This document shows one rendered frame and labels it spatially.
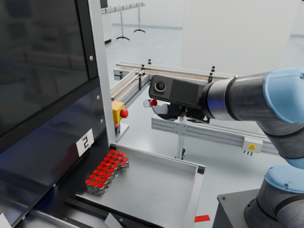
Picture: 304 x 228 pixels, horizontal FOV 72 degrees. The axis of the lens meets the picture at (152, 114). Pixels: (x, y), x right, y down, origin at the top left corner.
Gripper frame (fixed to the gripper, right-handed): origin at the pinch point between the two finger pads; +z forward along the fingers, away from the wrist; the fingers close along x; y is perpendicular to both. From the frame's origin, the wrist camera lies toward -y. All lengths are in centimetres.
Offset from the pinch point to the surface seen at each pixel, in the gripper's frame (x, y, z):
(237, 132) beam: 12, 106, 52
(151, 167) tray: -19.5, 18.0, 21.5
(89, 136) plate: -13.2, -6.8, 26.4
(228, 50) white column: 83, 104, 73
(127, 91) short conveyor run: 16, 20, 68
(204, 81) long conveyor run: 37, 65, 54
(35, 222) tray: -40.9, -16.1, 23.4
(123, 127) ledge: -6, 15, 48
